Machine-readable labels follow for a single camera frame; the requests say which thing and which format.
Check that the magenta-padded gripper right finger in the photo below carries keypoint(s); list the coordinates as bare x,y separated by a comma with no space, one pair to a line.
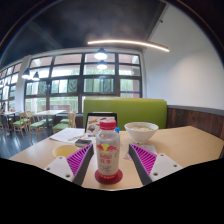
163,166

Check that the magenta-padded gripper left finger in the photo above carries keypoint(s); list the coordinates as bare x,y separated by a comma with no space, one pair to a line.
60,168

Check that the clear red-capped drink bottle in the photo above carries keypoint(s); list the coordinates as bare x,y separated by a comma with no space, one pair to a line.
107,150

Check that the yellow mug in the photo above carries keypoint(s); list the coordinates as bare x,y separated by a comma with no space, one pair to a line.
63,150

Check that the small dark box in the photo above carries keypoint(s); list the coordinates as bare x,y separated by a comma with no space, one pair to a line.
82,142

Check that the white bowl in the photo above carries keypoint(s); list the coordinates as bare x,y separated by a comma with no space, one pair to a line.
141,131

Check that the flat round red coaster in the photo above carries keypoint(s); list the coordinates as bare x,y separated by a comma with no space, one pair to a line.
100,180

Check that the wooden chairs with green seats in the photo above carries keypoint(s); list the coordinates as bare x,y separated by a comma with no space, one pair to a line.
38,124

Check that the black tablet with stickers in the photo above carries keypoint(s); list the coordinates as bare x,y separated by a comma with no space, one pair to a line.
93,123

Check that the wooden dining table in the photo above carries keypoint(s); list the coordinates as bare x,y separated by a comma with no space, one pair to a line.
50,112

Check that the small blue-capped bottle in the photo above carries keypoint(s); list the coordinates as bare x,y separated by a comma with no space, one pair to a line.
117,130

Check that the green upholstered bench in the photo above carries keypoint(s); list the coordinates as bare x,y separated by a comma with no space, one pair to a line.
133,110

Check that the hanging pendant lamps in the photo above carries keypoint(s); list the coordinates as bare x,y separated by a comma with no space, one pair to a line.
100,54

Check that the long linear ceiling light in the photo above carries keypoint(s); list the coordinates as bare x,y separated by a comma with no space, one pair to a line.
130,42

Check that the dark-framed window wall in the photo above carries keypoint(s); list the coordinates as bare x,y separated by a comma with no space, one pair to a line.
73,83

